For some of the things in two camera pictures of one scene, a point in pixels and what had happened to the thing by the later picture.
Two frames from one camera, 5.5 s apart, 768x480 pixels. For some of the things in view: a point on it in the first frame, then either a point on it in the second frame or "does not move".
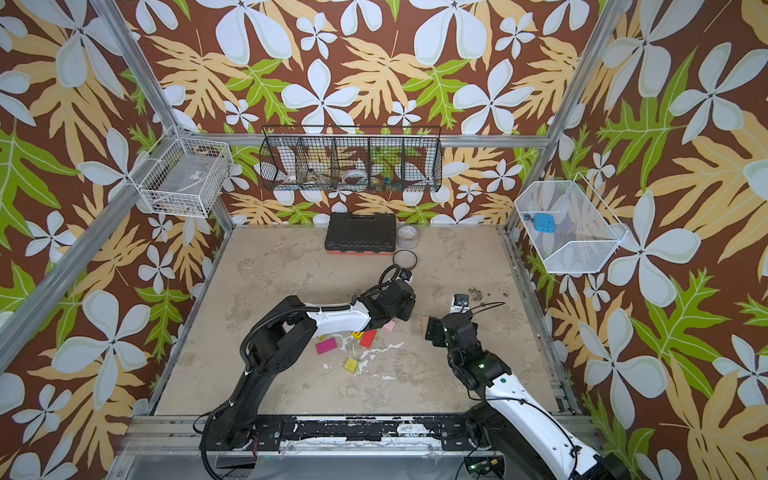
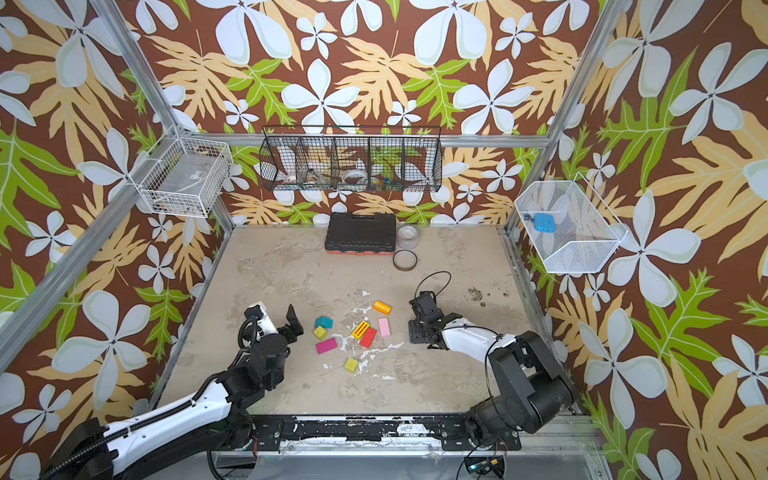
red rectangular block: x=368 y=338 does not move
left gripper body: x=406 y=313 to x=278 y=380
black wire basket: x=350 y=158 does not move
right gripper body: x=439 y=330 to x=423 y=321
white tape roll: x=355 y=173 does not move
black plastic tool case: x=361 y=235 does not move
